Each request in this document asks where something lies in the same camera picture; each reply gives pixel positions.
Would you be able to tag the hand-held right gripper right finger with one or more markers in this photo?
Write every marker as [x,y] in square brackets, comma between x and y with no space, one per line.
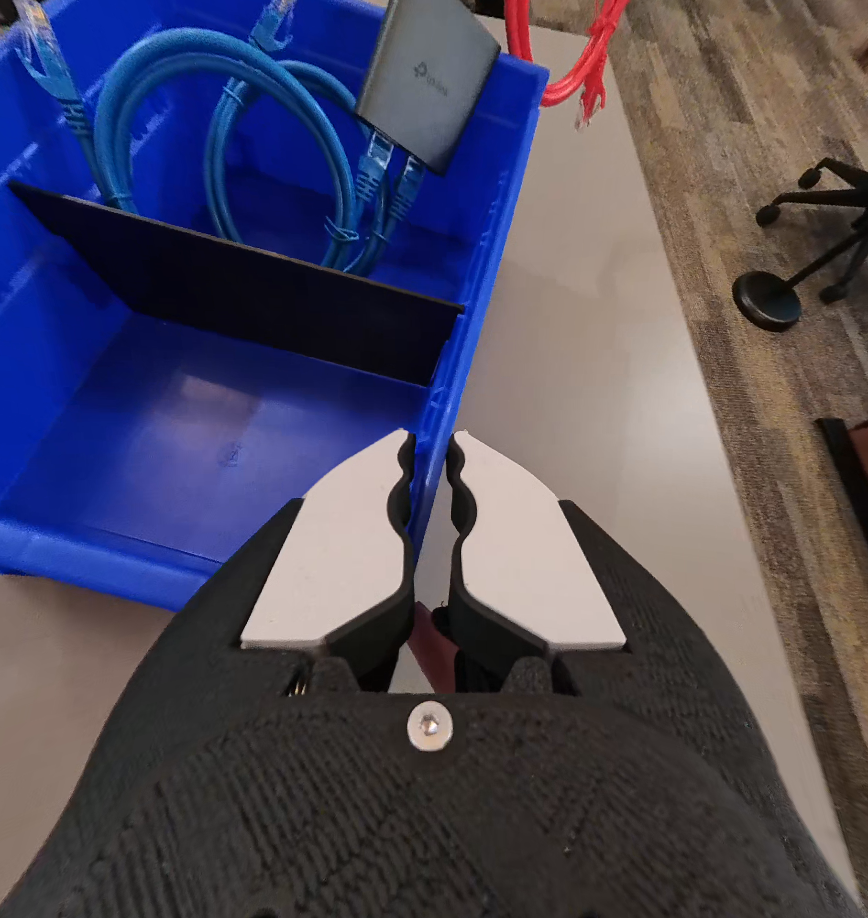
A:
[527,559]

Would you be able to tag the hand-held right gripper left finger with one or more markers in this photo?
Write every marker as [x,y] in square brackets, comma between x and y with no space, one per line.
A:
[333,559]

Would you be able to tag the blue plastic bin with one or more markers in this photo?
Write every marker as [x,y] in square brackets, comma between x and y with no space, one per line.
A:
[190,430]

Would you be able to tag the black bin divider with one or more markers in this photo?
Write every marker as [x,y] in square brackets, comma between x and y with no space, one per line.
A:
[261,301]

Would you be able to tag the dark brown box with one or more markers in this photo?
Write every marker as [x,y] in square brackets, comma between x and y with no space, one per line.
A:
[864,480]

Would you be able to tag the black round stand base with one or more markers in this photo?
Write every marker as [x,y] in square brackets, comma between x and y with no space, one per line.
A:
[767,301]

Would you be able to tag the black office chair base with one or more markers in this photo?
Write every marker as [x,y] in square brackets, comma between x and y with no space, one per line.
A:
[857,215]

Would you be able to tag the grey network switch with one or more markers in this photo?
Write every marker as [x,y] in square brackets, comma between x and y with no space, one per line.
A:
[426,79]

